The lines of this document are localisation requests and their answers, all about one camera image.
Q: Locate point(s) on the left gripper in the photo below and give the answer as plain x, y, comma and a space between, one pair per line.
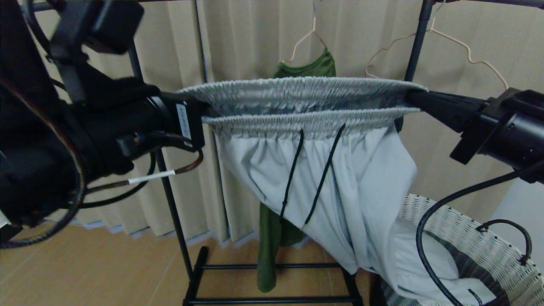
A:
140, 123

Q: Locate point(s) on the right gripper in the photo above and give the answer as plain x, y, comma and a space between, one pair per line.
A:
518, 131

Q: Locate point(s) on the pale grey shorts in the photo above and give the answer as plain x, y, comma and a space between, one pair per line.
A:
361, 187

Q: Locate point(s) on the pink clothes hanger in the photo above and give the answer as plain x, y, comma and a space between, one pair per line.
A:
302, 40
469, 57

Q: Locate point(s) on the green long-sleeved shirt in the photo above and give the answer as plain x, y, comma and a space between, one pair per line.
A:
267, 255

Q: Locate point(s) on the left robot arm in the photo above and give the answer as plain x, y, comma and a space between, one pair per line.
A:
29, 161

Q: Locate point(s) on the black clothes rack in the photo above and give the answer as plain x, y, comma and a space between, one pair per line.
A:
176, 221

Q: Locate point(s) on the white laundry basket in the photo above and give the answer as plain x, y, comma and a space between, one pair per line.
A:
476, 238

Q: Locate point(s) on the beige curtain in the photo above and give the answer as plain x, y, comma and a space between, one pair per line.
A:
246, 38

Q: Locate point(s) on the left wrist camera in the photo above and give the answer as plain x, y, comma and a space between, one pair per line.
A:
114, 21

